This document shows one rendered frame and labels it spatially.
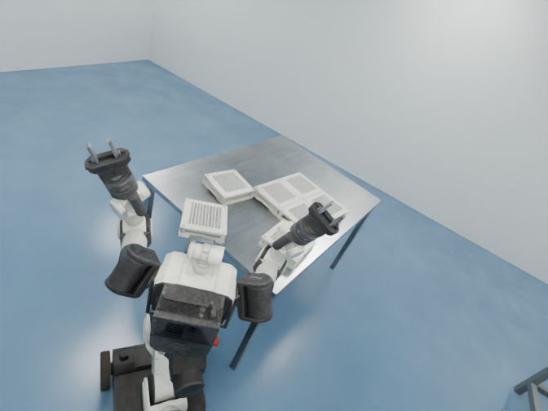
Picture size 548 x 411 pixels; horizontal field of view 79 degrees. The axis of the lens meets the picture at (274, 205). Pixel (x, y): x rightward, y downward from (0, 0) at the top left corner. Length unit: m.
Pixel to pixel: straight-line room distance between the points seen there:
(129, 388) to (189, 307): 1.13
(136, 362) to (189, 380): 0.84
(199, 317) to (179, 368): 0.36
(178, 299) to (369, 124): 4.13
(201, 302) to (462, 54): 4.13
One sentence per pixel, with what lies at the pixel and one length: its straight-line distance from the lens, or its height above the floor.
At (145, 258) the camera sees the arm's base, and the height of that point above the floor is 1.29.
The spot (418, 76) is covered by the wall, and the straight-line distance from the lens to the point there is 4.69.
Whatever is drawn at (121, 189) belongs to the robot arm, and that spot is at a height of 1.47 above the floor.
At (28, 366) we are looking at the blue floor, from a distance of 2.46.
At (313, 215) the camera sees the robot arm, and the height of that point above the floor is 1.56.
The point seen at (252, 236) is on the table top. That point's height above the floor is 0.88.
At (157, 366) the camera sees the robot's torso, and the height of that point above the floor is 0.42.
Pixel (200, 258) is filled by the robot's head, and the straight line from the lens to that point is 1.11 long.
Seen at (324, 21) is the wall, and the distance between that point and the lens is 4.95.
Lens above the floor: 2.17
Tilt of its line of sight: 35 degrees down
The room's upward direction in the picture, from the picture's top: 22 degrees clockwise
